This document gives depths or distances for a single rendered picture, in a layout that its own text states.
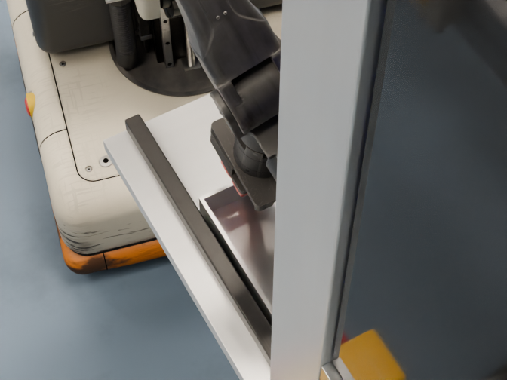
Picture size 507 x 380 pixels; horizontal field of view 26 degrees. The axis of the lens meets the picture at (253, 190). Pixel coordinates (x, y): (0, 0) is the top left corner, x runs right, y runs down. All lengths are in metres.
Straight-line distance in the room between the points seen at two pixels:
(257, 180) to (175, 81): 1.00
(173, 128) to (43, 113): 0.82
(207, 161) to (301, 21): 0.72
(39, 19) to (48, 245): 0.47
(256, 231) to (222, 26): 0.34
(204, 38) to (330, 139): 0.37
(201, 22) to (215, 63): 0.04
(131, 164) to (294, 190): 0.62
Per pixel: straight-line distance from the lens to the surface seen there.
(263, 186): 1.07
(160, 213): 1.18
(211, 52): 0.89
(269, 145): 0.96
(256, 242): 1.16
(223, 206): 1.18
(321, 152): 0.55
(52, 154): 1.99
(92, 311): 2.12
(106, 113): 2.01
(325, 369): 0.74
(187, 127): 1.24
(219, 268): 1.12
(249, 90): 0.92
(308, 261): 0.65
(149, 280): 2.14
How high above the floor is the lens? 1.89
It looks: 58 degrees down
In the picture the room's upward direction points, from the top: straight up
